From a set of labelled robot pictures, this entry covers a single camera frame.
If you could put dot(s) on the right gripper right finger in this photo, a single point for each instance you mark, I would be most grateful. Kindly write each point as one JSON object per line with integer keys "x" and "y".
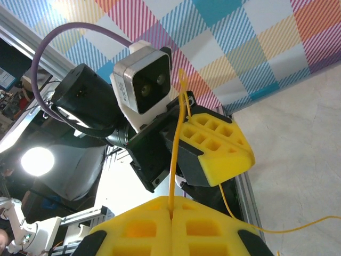
{"x": 213, "y": 234}

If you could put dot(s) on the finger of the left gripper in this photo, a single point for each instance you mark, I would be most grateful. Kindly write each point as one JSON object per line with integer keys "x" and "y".
{"x": 226, "y": 165}
{"x": 226, "y": 128}

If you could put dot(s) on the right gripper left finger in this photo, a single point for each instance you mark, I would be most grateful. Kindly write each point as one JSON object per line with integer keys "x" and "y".
{"x": 138, "y": 232}

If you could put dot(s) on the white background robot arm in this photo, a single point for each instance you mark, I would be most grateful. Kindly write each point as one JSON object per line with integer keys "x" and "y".
{"x": 40, "y": 229}

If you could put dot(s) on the round bright lamp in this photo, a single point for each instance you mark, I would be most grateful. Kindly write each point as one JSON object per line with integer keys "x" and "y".
{"x": 37, "y": 161}

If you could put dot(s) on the aluminium table side rail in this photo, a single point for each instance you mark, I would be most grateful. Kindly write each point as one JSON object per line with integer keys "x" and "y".
{"x": 247, "y": 200}

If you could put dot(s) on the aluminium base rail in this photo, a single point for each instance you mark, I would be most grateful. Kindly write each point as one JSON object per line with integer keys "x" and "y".
{"x": 88, "y": 213}

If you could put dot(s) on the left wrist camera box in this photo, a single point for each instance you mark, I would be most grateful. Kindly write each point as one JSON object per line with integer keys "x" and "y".
{"x": 138, "y": 88}

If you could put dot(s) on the aluminium frame bar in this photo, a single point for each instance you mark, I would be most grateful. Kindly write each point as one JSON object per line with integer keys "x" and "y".
{"x": 40, "y": 45}

